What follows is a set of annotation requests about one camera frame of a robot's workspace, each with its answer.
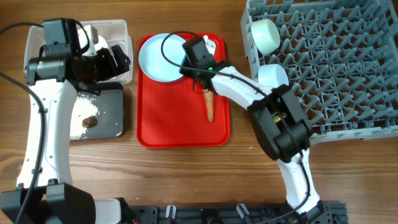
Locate orange carrot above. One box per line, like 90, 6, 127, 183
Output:
203, 89, 214, 123

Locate white rice grains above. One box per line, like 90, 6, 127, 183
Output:
70, 94, 99, 140

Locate dark brown food scrap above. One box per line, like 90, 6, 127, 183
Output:
81, 116, 97, 128

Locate large light blue plate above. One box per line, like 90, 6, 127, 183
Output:
139, 34, 185, 83

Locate small light blue bowl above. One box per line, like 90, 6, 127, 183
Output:
257, 64, 289, 88

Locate mint green bowl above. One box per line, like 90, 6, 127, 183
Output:
251, 19, 280, 56

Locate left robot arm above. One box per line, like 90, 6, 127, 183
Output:
1, 18, 137, 223

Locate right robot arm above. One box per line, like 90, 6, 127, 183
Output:
181, 37, 322, 223

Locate grey dishwasher rack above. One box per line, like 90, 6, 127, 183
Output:
240, 1, 397, 144

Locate red serving tray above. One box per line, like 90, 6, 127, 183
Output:
136, 34, 230, 148

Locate clear plastic bin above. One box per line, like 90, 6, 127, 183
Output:
23, 19, 134, 85

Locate black plastic tray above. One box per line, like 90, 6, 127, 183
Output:
77, 82, 124, 140

